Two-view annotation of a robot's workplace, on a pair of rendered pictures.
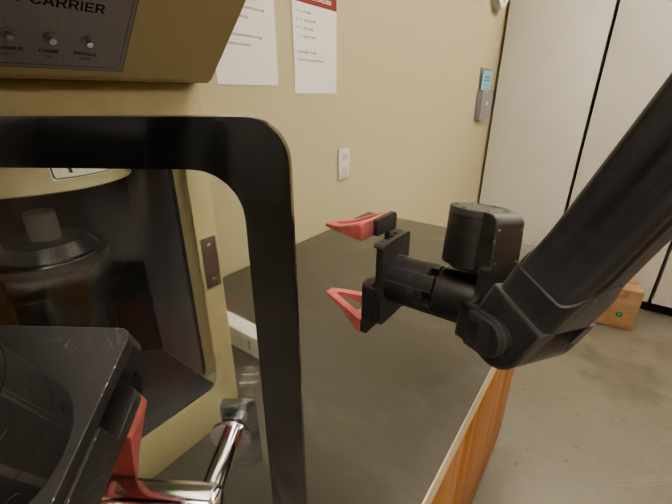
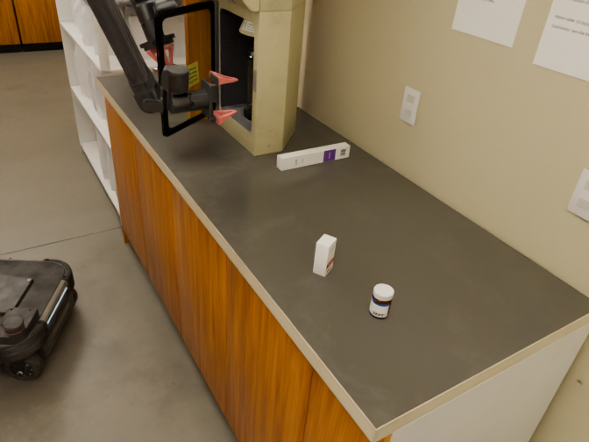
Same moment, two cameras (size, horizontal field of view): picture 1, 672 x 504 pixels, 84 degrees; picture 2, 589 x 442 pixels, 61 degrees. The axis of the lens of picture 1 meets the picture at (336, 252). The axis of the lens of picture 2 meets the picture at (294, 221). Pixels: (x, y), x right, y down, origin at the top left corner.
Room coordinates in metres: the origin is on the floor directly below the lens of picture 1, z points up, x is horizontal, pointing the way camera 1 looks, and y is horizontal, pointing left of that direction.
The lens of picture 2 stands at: (1.13, -1.27, 1.70)
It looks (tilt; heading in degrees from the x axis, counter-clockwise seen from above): 33 degrees down; 110
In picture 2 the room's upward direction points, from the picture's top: 5 degrees clockwise
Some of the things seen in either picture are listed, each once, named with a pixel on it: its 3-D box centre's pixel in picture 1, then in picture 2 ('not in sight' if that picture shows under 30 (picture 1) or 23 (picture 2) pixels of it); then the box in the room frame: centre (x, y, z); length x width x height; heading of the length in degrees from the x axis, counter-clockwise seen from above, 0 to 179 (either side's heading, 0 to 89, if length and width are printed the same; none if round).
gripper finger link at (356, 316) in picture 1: (357, 290); (222, 109); (0.42, -0.03, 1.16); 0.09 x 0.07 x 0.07; 54
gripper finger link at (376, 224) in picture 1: (358, 240); (222, 85); (0.42, -0.03, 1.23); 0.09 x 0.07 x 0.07; 54
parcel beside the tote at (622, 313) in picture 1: (598, 294); not in sight; (2.22, -1.79, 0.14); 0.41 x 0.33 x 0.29; 60
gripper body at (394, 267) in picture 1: (409, 281); (199, 100); (0.38, -0.09, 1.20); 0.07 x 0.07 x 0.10; 54
